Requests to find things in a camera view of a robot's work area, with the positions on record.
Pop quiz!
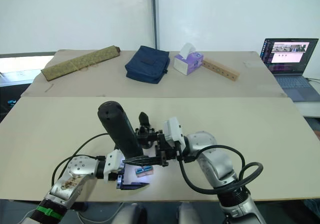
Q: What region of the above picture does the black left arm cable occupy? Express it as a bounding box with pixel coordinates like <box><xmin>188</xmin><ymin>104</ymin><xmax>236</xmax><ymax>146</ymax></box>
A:
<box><xmin>51</xmin><ymin>133</ymin><xmax>109</xmax><ymax>189</ymax></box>

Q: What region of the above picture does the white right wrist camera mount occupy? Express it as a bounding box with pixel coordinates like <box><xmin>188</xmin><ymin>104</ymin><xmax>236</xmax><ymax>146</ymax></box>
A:
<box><xmin>162</xmin><ymin>117</ymin><xmax>186</xmax><ymax>150</ymax></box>

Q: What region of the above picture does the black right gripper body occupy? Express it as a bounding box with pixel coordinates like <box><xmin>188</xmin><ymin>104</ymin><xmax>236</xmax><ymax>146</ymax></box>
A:
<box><xmin>154</xmin><ymin>133</ymin><xmax>185</xmax><ymax>167</ymax></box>

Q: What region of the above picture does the grey open laptop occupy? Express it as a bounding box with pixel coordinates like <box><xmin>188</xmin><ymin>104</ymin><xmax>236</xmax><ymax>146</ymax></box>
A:
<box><xmin>259</xmin><ymin>37</ymin><xmax>320</xmax><ymax>103</ymax></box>

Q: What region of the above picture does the white tissue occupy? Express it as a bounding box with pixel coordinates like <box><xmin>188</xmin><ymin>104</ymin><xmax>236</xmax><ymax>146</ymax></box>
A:
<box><xmin>179</xmin><ymin>42</ymin><xmax>197</xmax><ymax>60</ymax></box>

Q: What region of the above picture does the black pointed finger piece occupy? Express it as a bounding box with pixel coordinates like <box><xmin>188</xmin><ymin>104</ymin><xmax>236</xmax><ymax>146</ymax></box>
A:
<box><xmin>138</xmin><ymin>111</ymin><xmax>151</xmax><ymax>130</ymax></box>

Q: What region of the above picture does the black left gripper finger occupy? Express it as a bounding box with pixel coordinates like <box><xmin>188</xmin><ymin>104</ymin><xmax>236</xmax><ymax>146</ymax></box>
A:
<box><xmin>120</xmin><ymin>182</ymin><xmax>151</xmax><ymax>191</ymax></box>

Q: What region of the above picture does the green cable tie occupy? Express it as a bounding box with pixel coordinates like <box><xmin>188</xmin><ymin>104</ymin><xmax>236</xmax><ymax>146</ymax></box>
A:
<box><xmin>36</xmin><ymin>205</ymin><xmax>64</xmax><ymax>220</ymax></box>

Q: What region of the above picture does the grey vertical partition post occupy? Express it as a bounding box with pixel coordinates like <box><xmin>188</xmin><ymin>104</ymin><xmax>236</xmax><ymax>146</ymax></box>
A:
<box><xmin>150</xmin><ymin>0</ymin><xmax>161</xmax><ymax>50</ymax></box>

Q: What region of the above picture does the olive gold fabric roll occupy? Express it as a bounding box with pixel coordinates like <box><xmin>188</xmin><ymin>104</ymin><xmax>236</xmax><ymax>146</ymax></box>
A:
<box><xmin>40</xmin><ymin>45</ymin><xmax>121</xmax><ymax>82</ymax></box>

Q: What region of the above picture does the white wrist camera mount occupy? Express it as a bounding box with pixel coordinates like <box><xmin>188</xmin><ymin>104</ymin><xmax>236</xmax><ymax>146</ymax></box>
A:
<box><xmin>162</xmin><ymin>117</ymin><xmax>186</xmax><ymax>150</ymax></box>
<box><xmin>103</xmin><ymin>149</ymin><xmax>125</xmax><ymax>185</ymax></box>

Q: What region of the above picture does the dark rounded shape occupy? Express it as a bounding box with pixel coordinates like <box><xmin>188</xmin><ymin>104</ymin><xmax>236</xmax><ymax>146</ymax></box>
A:
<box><xmin>109</xmin><ymin>203</ymin><xmax>148</xmax><ymax>224</ymax></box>

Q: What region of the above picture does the thin white cable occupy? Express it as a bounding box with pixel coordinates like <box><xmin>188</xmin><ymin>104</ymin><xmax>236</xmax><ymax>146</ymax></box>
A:
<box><xmin>76</xmin><ymin>204</ymin><xmax>123</xmax><ymax>224</ymax></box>

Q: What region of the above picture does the wooden block with holes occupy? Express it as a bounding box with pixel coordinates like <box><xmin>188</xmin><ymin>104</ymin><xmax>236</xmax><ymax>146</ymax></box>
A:
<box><xmin>201</xmin><ymin>58</ymin><xmax>241</xmax><ymax>82</ymax></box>

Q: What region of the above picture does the black electric screwdriver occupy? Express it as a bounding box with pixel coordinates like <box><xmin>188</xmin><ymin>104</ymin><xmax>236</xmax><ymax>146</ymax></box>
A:
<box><xmin>97</xmin><ymin>101</ymin><xmax>145</xmax><ymax>161</ymax></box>

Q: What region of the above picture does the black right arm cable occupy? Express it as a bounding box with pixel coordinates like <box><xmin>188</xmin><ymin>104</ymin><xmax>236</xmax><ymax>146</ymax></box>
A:
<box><xmin>175</xmin><ymin>144</ymin><xmax>265</xmax><ymax>195</ymax></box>

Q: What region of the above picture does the purple white tissue box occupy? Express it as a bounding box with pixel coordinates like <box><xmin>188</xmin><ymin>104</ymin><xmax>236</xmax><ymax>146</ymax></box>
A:
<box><xmin>173</xmin><ymin>51</ymin><xmax>205</xmax><ymax>76</ymax></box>

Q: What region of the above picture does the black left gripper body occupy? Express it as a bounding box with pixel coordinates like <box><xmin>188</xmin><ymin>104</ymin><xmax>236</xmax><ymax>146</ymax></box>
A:
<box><xmin>115</xmin><ymin>174</ymin><xmax>126</xmax><ymax>191</ymax></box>

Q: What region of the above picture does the black gripper body workpiece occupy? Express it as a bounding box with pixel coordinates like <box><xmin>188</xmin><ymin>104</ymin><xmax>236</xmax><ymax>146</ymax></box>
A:
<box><xmin>134</xmin><ymin>126</ymin><xmax>158</xmax><ymax>149</ymax></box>

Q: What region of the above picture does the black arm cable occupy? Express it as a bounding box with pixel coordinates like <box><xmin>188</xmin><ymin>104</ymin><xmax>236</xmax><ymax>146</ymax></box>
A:
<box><xmin>51</xmin><ymin>133</ymin><xmax>109</xmax><ymax>189</ymax></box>
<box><xmin>175</xmin><ymin>144</ymin><xmax>265</xmax><ymax>195</ymax></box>

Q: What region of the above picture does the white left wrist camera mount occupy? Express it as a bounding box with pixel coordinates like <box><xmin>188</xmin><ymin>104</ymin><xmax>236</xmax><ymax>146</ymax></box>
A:
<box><xmin>103</xmin><ymin>149</ymin><xmax>125</xmax><ymax>185</ymax></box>

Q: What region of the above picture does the beige table cover sheet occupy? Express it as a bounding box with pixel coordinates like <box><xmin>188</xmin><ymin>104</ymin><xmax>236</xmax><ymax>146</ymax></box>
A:
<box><xmin>21</xmin><ymin>49</ymin><xmax>289</xmax><ymax>99</ymax></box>

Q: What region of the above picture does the navy blue zip pouch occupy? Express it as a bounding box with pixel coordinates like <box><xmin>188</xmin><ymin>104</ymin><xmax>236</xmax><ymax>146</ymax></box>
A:
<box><xmin>124</xmin><ymin>45</ymin><xmax>171</xmax><ymax>85</ymax></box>

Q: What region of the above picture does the dark glossy side table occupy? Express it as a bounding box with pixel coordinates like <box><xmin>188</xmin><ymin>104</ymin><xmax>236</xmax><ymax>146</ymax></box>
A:
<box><xmin>0</xmin><ymin>52</ymin><xmax>55</xmax><ymax>124</ymax></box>

